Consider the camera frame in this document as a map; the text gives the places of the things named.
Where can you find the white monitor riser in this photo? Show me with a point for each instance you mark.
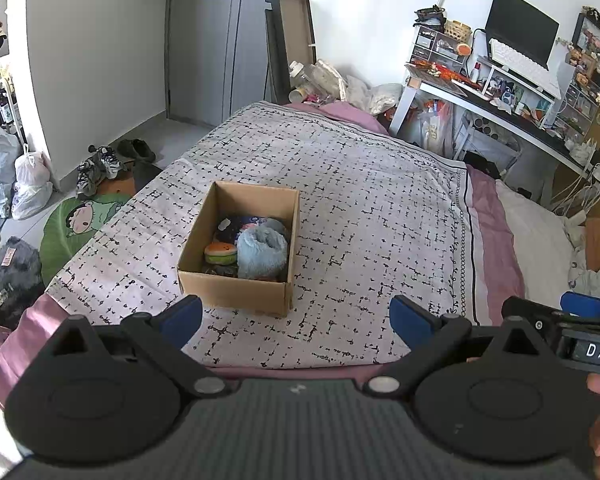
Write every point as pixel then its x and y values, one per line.
pixel 552 105

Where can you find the grey fluffy slipper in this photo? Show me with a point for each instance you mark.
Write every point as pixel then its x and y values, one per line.
pixel 260 255

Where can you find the clear crumpled plastic bag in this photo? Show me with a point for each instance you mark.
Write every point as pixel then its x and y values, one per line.
pixel 327 80

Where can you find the dark slipper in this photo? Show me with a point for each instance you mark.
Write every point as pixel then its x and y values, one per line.
pixel 137 150

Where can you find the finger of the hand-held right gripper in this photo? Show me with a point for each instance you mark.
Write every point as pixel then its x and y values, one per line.
pixel 585 304
pixel 530 307

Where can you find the black flat panel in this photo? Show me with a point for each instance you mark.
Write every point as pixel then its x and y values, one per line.
pixel 275 60

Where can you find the grey door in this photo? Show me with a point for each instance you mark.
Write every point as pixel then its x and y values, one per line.
pixel 205 60

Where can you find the green cartoon rug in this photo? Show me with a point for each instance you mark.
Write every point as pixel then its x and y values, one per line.
pixel 70 240

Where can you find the white desk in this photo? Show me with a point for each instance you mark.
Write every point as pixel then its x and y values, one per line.
pixel 402 105

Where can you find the small white plastic bag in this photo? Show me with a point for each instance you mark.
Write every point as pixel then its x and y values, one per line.
pixel 30 180

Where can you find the white black-patterned blanket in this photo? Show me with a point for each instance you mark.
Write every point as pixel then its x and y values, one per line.
pixel 370 210

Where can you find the white drawer organiser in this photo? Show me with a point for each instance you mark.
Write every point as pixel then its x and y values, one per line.
pixel 435 42

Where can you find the white pillow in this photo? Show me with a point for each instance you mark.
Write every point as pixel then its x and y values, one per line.
pixel 535 240

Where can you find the flat cardboard panel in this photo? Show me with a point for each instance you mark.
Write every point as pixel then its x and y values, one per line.
pixel 297 35

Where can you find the white crumpled bag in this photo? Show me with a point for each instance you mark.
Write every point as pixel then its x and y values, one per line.
pixel 380 95

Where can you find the brown floor mat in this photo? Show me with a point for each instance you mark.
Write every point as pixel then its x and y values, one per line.
pixel 145 175

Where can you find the black picture frame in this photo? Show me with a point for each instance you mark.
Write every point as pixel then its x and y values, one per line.
pixel 592 35

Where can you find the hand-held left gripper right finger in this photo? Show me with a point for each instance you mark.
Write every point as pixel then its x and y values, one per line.
pixel 410 317

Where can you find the burger plush toy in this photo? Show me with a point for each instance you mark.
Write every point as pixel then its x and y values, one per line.
pixel 220 252

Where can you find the black plush toy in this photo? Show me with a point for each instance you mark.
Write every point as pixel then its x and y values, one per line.
pixel 225 235

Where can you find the paper cup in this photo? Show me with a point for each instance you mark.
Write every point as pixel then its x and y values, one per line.
pixel 298 95

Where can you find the grey white sneaker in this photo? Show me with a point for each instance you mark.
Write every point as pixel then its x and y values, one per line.
pixel 110 160
pixel 87 177

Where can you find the white metal rack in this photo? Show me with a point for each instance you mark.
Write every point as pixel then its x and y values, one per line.
pixel 15 105

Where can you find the brown cardboard box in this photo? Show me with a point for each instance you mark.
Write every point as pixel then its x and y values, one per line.
pixel 240 295

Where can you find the white keyboard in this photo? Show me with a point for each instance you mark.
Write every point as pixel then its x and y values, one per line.
pixel 525 67

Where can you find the black monitor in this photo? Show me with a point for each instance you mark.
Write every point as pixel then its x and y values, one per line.
pixel 520 25

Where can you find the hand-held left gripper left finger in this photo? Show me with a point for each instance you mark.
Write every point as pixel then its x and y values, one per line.
pixel 182 317

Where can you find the grey crumpled cloth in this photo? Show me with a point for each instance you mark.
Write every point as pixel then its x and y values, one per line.
pixel 590 280

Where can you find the wicker basket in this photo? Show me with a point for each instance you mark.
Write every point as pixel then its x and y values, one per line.
pixel 457 30

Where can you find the clear drawer organiser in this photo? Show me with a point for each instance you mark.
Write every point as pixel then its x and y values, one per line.
pixel 580 105

